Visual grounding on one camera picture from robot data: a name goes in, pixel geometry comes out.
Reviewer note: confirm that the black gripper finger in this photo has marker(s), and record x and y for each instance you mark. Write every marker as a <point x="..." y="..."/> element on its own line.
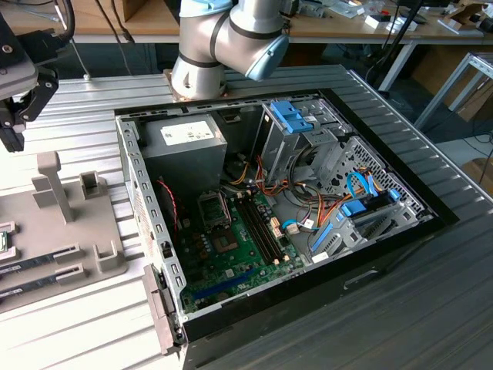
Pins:
<point x="44" y="90"/>

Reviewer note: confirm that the CPU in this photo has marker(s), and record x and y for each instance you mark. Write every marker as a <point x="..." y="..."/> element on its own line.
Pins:
<point x="3" y="242"/>

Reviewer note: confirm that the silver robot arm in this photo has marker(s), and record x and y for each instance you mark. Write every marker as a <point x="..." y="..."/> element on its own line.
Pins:
<point x="200" y="38"/>

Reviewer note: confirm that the CPU socket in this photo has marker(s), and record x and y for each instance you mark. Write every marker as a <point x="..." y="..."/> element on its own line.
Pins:
<point x="225" y="242"/>

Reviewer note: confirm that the cardboard box on desk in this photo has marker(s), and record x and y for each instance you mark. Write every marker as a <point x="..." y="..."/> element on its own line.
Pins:
<point x="135" y="9"/>

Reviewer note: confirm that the grey parts rack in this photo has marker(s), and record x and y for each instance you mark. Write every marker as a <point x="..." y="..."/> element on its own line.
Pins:
<point x="46" y="227"/>

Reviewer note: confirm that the grey power supply unit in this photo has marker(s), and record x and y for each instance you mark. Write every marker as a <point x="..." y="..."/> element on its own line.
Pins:
<point x="185" y="169"/>

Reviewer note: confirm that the RAM stick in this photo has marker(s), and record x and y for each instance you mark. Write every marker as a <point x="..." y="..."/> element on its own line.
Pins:
<point x="27" y="263"/>
<point x="27" y="287"/>

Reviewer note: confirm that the grey metal drive cage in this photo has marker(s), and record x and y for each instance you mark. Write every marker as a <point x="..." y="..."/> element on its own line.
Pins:
<point x="277" y="150"/>

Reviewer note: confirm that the blue plastic drive latch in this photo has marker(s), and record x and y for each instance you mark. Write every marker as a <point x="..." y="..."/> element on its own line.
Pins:
<point x="287" y="115"/>

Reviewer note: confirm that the black RAM slot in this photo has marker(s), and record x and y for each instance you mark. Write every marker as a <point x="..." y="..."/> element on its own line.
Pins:
<point x="252" y="231"/>
<point x="257" y="231"/>
<point x="262" y="231"/>
<point x="267" y="231"/>

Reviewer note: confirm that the green motherboard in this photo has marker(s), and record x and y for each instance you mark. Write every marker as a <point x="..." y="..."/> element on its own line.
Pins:
<point x="215" y="277"/>

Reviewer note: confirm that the blue expansion slot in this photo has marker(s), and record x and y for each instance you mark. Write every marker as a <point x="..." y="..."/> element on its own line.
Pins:
<point x="223" y="284"/>

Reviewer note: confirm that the black open PC case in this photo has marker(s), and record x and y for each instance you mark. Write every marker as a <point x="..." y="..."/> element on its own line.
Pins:
<point x="269" y="327"/>

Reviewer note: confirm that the hard disk in blue carrier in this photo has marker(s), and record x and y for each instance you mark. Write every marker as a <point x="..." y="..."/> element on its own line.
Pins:
<point x="358" y="209"/>

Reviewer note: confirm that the small white box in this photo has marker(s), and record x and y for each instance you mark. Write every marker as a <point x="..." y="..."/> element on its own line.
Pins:
<point x="375" y="22"/>

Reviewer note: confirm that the black stand pole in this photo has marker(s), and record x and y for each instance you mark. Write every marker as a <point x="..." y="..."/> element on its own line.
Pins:
<point x="400" y="29"/>

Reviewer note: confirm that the perforated metal disk cage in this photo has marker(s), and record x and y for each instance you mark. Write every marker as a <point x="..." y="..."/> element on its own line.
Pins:
<point x="404" y="192"/>

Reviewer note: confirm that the wooden desk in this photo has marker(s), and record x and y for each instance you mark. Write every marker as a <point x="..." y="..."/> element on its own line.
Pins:
<point x="427" y="31"/>

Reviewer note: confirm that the brown cardboard box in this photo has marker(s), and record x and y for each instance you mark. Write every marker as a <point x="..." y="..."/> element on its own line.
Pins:
<point x="479" y="173"/>

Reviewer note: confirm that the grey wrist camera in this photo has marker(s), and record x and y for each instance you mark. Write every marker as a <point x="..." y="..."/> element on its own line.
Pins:
<point x="15" y="79"/>

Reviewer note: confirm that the aluminium profile frame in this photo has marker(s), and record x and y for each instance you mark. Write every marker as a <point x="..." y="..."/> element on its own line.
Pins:
<point x="447" y="86"/>

